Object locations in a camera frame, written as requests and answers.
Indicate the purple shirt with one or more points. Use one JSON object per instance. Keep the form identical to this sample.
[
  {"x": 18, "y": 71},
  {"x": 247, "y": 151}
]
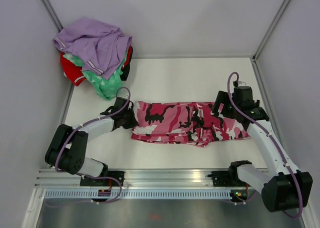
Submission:
[{"x": 101, "y": 46}]

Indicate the white slotted cable duct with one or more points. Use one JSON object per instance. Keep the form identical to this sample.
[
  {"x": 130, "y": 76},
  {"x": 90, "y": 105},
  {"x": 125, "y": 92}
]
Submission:
[{"x": 139, "y": 193}]

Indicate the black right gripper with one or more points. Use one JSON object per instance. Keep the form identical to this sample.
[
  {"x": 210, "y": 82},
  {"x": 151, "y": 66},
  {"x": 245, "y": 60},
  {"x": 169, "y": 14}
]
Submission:
[{"x": 223, "y": 97}]

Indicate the aluminium front rail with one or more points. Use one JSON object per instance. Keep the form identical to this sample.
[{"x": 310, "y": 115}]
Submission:
[{"x": 135, "y": 179}]

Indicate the aluminium right corner post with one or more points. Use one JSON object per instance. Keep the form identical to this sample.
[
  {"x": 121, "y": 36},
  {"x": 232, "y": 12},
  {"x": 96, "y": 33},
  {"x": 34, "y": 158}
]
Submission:
[{"x": 277, "y": 18}]

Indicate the green tie-dye garment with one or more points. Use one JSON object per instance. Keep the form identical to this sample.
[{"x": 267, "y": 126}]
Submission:
[{"x": 105, "y": 88}]

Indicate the aluminium left side rail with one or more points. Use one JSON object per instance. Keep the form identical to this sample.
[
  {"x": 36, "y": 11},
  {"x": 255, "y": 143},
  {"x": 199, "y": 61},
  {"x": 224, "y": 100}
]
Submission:
[{"x": 63, "y": 116}]

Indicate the aluminium corner post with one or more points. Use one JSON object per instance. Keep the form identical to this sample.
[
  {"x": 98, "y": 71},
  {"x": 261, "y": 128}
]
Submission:
[
  {"x": 277, "y": 18},
  {"x": 52, "y": 14}
]

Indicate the aluminium left corner post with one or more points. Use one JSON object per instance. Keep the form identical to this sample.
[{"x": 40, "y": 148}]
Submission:
[{"x": 52, "y": 14}]

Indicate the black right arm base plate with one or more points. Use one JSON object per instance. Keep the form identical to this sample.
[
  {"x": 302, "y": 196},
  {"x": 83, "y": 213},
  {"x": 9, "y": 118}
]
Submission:
[{"x": 222, "y": 178}]

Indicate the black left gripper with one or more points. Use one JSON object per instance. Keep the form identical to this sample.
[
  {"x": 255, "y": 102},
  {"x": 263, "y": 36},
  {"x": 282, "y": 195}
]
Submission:
[{"x": 133, "y": 124}]

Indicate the pink camouflage trousers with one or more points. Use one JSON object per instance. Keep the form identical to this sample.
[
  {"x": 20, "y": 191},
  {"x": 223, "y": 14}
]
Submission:
[{"x": 191, "y": 123}]

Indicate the black garment in pile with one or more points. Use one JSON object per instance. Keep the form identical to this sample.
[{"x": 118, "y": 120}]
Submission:
[{"x": 126, "y": 66}]

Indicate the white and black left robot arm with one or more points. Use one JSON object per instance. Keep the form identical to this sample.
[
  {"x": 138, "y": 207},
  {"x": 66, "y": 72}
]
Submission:
[{"x": 67, "y": 150}]

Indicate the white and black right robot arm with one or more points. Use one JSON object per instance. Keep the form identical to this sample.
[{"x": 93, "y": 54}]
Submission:
[{"x": 284, "y": 187}]

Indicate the red garment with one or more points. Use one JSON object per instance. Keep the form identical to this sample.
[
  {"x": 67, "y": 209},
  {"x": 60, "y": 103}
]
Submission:
[{"x": 71, "y": 71}]

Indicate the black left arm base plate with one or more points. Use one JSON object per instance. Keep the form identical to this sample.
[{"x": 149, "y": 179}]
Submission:
[{"x": 116, "y": 179}]

